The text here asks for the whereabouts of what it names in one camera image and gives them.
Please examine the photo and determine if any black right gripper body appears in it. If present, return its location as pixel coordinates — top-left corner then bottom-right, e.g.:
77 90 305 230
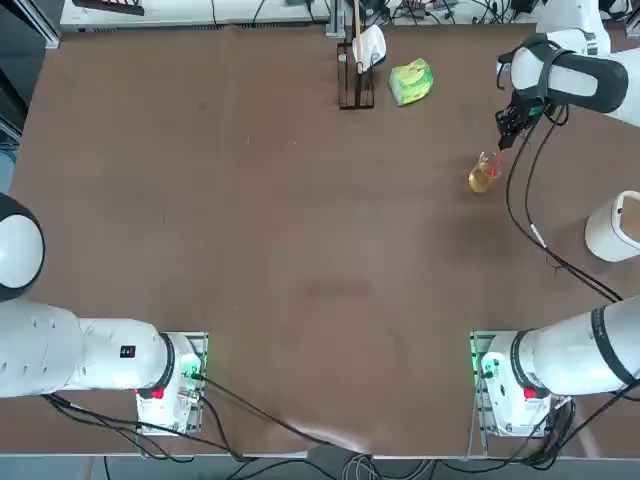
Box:
495 97 544 132

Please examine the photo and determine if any clear measuring cup yellow solution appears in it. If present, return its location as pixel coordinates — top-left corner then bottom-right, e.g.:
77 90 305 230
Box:
467 151 503 195

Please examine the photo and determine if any white plastic bucket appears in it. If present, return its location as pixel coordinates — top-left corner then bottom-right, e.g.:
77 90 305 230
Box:
583 189 640 264

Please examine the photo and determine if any white mug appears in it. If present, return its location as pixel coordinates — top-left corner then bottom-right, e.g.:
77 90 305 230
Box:
351 24 389 71

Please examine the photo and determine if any wooden rack rod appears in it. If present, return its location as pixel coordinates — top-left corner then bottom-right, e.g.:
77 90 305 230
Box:
352 0 365 75

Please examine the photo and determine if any black comb-shaped rack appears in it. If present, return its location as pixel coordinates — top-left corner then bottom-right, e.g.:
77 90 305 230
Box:
73 0 146 16

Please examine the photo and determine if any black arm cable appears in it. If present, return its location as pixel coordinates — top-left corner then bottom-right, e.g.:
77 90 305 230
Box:
524 117 624 301
504 129 624 304

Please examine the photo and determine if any black wire cup rack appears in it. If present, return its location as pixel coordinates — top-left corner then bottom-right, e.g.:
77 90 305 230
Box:
336 42 376 111

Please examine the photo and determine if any black base cable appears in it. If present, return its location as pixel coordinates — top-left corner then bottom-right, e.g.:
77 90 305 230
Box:
44 392 246 461
199 374 374 454
499 369 640 471

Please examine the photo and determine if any white cable tray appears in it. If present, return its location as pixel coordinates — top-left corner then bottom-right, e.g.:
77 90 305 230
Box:
59 0 331 26

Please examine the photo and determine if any aluminium frame corner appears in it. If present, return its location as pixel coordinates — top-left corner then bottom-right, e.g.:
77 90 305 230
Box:
42 19 62 50

